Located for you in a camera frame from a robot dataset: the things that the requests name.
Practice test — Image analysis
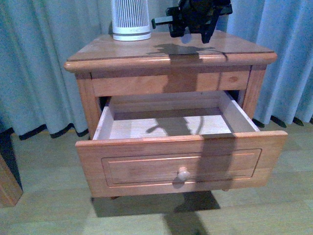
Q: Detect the white slatted cylinder device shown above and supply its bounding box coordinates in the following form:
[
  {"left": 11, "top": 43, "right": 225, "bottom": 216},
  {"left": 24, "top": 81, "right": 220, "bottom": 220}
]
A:
[{"left": 111, "top": 0, "right": 151, "bottom": 41}]

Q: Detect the grey curtain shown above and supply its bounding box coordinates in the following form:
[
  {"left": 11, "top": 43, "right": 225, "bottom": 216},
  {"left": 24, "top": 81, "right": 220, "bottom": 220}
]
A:
[{"left": 0, "top": 0, "right": 313, "bottom": 140}]

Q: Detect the wooden bed frame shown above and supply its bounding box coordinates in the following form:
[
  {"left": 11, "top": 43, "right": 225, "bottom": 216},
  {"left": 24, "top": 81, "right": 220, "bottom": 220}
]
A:
[{"left": 0, "top": 151, "right": 24, "bottom": 208}]

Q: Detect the wooden nightstand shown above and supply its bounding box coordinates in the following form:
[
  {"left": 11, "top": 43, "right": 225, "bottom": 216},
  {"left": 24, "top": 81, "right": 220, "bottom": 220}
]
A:
[{"left": 64, "top": 31, "right": 278, "bottom": 199}]

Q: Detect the white medicine bottle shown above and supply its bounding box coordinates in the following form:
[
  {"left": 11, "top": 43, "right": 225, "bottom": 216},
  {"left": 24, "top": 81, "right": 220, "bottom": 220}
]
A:
[{"left": 180, "top": 34, "right": 192, "bottom": 44}]

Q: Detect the wooden drawer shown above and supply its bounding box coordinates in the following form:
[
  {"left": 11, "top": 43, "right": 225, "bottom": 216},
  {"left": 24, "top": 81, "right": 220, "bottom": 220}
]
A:
[{"left": 76, "top": 91, "right": 288, "bottom": 197}]

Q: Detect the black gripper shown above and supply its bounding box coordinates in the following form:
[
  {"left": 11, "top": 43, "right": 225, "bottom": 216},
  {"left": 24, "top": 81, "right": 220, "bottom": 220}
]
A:
[{"left": 151, "top": 0, "right": 233, "bottom": 43}]

